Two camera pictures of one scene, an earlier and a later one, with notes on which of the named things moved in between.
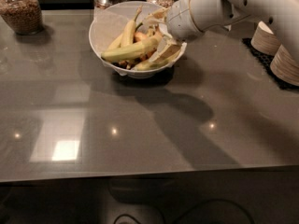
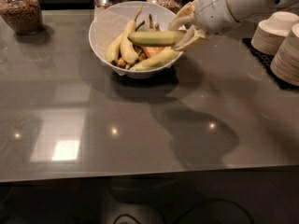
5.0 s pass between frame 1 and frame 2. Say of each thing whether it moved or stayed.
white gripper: moved
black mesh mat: stayed
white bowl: stayed
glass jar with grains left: stayed
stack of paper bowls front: stayed
